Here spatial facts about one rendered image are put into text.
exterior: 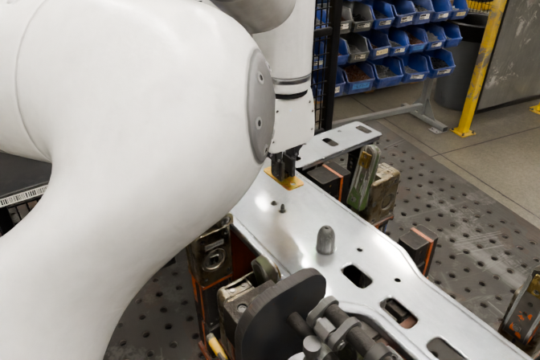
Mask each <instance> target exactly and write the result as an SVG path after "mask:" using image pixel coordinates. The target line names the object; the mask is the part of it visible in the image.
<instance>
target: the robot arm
mask: <svg viewBox="0 0 540 360"><path fill-rule="evenodd" d="M315 1H316V0H202V2H198V1H195V0H0V152H2V153H8V154H12V155H16V156H20V157H24V158H30V159H34V160H38V161H41V162H48V163H51V164H52V171H51V178H50V182H49V183H48V186H47V189H46V191H45V192H44V194H43V196H42V198H41V199H40V200H39V202H38V203H37V204H36V205H35V207H34V208H33V209H32V210H31V211H30V213H29V214H28V215H27V216H26V217H25V218H24V219H22V220H21V221H20V222H19V223H18V224H17V225H16V226H15V227H13V228H12V229H11V230H10V231H8V232H7V233H6V234H5V235H4V236H2V237H1V238H0V360H103V358H104V354H105V351H106V350H107V347H108V343H109V341H110V339H111V336H112V335H113V332H114V329H115V328H116V326H117V323H118V321H119V320H120V319H121V316H122V314H123V312H124V311H125V310H126V308H127V307H128V305H129V303H130V302H131V301H132V299H133V298H134V297H135V296H136V295H137V293H138V292H139V291H140V290H141V288H142V287H143V286H144V285H145V284H146V282H147V281H148V280H149V279H150V278H151V277H152V276H153V275H154V274H155V273H156V272H157V271H158V270H160V269H161V268H162V267H163V266H164V265H165V264H167V263H168V262H169V261H170V260H171V259H172V258H174V257H175V256H176V255H177V254H178V253H179V252H180V251H181V250H182V249H183V248H184V247H186V246H187V245H188V244H190V243H191V242H192V241H194V240H195V239H197V238H198V237H199V236H200V235H201V234H202V233H204V232H205V231H207V230H208V229H209V228H211V227H212V226H213V225H215V224H216V223H217V222H218V221H219V220H220V219H222V218H223V217H224V216H225V215H226V214H227V213H229V212H230V211H231V209H232V208H233V207H234V206H235V205H236V204H237V203H238V202H239V201H240V200H241V199H242V197H243V196H244V195H245V194H246V193H247V192H248V190H249V189H250V187H251V186H252V184H253V182H254V181H255V180H256V178H257V176H258V174H259V172H260V170H261V168H262V166H263V164H264V162H265V159H266V157H268V158H270V159H271V173H272V175H273V176H274V177H276V178H277V179H278V180H280V181H281V182H282V181H284V169H286V170H287V171H288V172H289V176H291V177H294V176H295V168H296V157H298V155H299V150H300V149H301V147H302V146H303V144H304V143H306V142H308V141H310V140H311V139H312V138H313V135H314V124H315V120H314V103H313V93H312V89H311V87H310V86H311V73H312V58H313V30H314V15H315ZM284 150H285V151H286V152H285V151H284ZM282 151H284V152H283V158H282Z"/></svg>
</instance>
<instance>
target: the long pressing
mask: <svg viewBox="0 0 540 360"><path fill-rule="evenodd" d="M269 166H271V159H270V158H269V157H266V159H265V162H264V164H263V166H262V168H261V170H260V172H259V174H258V176H257V178H256V180H255V181H254V182H253V184H252V186H251V187H250V189H249V190H248V192H247V193H246V194H245V195H244V196H243V197H242V199H241V200H240V201H239V202H238V203H237V204H236V205H235V206H234V207H233V208H232V209H231V211H230V212H231V213H232V214H233V219H234V223H231V224H230V229H231V230H232V231H233V232H234V234H235V235H236V236H237V237H238V238H239V239H240V240H241V241H242V242H243V243H244V244H245V246H246V247H247V248H248V249H249V250H250V251H251V252H252V253H253V254H254V255H255V256H256V258H257V257H258V256H260V255H262V254H263V253H265V254H266V255H267V256H268V257H269V258H270V259H271V260H272V261H273V262H274V263H275V264H276V265H277V267H278V268H279V270H280V274H281V278H280V280H283V279H284V278H286V277H288V276H290V275H292V274H293V273H295V272H297V271H299V270H301V269H303V268H308V267H311V268H315V269H317V270H318V271H319V272H320V273H321V274H322V275H323V276H324V277H325V278H326V293H325V297H327V296H330V295H333V296H334V297H335V298H336V299H337V300H338V301H339V307H340V308H341V309H342V310H343V311H344V312H345V313H346V314H347V315H348V316H349V317H356V318H357V319H358V320H360V321H364V322H365V323H367V324H368V325H370V326H371V327H373V328H374V329H375V330H376V331H377V332H378V333H379V334H380V335H381V336H382V337H383V338H384V339H385V340H386V341H387V342H389V343H390V344H391V345H392V346H393V347H394V348H395V349H396V350H397V351H398V352H399V353H400V354H401V355H402V356H403V357H404V358H405V359H406V360H439V359H438V358H437V357H436V356H434V355H433V354H432V353H431V352H430V351H429V350H428V348H427V344H428V343H429V342H431V341H432V340H433V339H435V338H439V339H440V340H442V341H443V342H445V343H446V344H447V345H448V346H450V347H451V348H452V349H453V350H454V351H456V352H457V353H458V354H459V355H460V356H461V357H462V358H463V359H464V360H534V359H533V358H531V357H530V356H529V355H528V354H526V353H525V352H524V351H522V350H521V349H519V348H518V347H517V346H515V345H514V344H513V343H512V342H510V341H509V340H508V339H506V338H505V337H503V336H502V335H501V334H499V333H498V332H497V331H496V330H495V329H493V328H492V327H490V326H489V325H488V324H486V323H485V322H484V321H482V320H481V319H480V318H479V317H477V316H476V315H475V314H473V313H472V312H470V311H469V310H468V309H466V308H465V307H464V306H463V305H461V304H460V303H459V302H457V301H456V300H454V299H453V298H452V297H450V296H449V295H448V294H447V293H445V292H444V291H443V290H441V289H440V288H438V287H437V286H436V285H434V284H433V283H432V282H431V281H430V280H428V279H427V278H426V277H425V276H424V275H423V273H422V272H421V271H420V270H419V268H418V267H417V266H416V264H415V262H414V261H413V259H412V258H411V257H410V255H409V254H408V253H407V251H406V250H405V249H404V248H403V247H401V246H400V245H399V244H397V243H396V242H395V241H394V240H392V239H391V238H389V237H388V236H387V235H385V234H383V233H382V232H381V231H380V230H379V229H377V228H376V227H374V226H373V225H371V224H370V223H368V222H367V221H366V220H365V219H363V218H362V217H360V216H359V215H357V214H356V213H354V212H353V211H352V210H351V209H350V208H348V207H346V206H345V205H344V204H342V203H341V202H339V201H338V200H336V198H334V197H333V196H331V195H330V194H328V193H327V192H326V191H324V190H323V189H322V188H320V187H319V186H317V185H316V184H315V183H313V182H312V181H310V180H309V179H307V178H306V177H305V176H304V175H303V174H301V173H299V172H298V171H297V170H295V176H296V177H298V178H299V179H300V180H301V181H303V182H304V185H303V186H300V187H298V188H296V189H294V190H286V189H285V188H284V187H283V186H281V185H280V184H279V183H278V182H276V181H275V180H274V179H272V178H271V177H270V176H268V175H267V174H266V173H265V172H264V168H267V167H269ZM273 200H274V201H276V205H272V204H271V203H272V201H273ZM282 203H283V204H284V210H285V213H280V206H281V204H282ZM324 225H329V226H331V227H332V228H333V229H334V232H335V244H334V251H333V253H331V254H329V255H323V254H321V253H319V252H318V251H317V249H316V246H317V233H318V231H319V229H320V228H321V227H322V226H324ZM358 248H361V249H362V251H361V252H359V251H358V250H357V249H358ZM350 265H352V266H355V267H356V268H357V269H358V270H360V271H361V272H362V273H363V274H365V275H366V276H367V277H368V278H369V279H370V280H371V281H372V283H371V284H370V285H368V286H367V287H365V288H358V287H357V286H356V285H355V284H354V283H352V282H351V281H350V280H349V279H348V278H347V277H346V276H344V275H343V274H342V269H344V268H346V267H348V266H350ZM396 278H398V279H400V280H401V282H396V281H395V279H396ZM387 299H393V300H395V301H397V302H398V303H399V304H400V305H401V306H403V307H404V308H405V309H406V310H407V311H408V312H409V313H410V314H411V315H413V316H414V317H415V318H416V320H417V324H415V325H414V326H413V327H411V328H410V329H405V328H403V327H402V326H401V325H400V324H399V323H397V322H396V321H395V320H394V319H393V318H392V317H390V316H389V315H388V314H387V313H386V312H385V311H384V310H383V309H381V307H380V304H381V303H383V302H384V301H385V300H387Z"/></svg>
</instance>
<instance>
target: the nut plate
mask: <svg viewBox="0 0 540 360"><path fill-rule="evenodd" d="M264 172H265V173H266V174H267V175H268V176H270V177H271V178H272V179H274V180H275V181H276V182H278V183H279V184H280V185H281V186H283V187H284V188H285V189H286V190H294V189H296V188H298V187H300V186H303V185H304V182H303V181H301V180H300V179H299V178H298V177H296V176H294V177H291V176H289V172H288V171H287V170H286V169H284V181H282V182H281V181H280V180H278V179H277V178H276V177H274V176H273V175H272V173H271V166H269V167H267V168H264ZM292 183H295V184H296V185H291V184H292Z"/></svg>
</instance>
